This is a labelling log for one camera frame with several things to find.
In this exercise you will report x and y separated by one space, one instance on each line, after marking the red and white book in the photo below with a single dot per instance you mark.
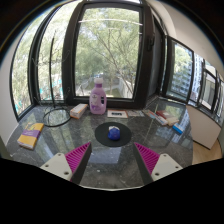
166 116

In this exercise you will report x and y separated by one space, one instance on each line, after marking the colourful printed leaflet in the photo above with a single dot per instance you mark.
136 113

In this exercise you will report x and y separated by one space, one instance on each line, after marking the small blue box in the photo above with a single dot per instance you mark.
177 128

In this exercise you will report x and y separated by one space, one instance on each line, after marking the yellow and purple book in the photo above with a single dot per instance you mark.
30 136

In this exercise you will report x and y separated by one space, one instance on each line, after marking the round black mouse pad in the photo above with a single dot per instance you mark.
101 135

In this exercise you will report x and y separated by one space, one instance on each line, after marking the long printed leaflet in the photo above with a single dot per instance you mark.
155 117

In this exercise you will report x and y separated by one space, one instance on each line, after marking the orange and white carton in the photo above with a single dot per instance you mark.
78 111

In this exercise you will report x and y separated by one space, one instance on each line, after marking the purple detergent bottle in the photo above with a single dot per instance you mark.
98 101

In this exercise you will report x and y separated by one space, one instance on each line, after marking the blue and white computer mouse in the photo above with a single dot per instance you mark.
114 134

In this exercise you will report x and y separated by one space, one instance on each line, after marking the white framed photo card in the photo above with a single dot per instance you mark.
117 114

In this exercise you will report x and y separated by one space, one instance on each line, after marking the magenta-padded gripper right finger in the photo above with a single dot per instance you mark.
148 158

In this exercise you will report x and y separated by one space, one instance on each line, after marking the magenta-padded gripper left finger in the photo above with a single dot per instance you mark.
76 158

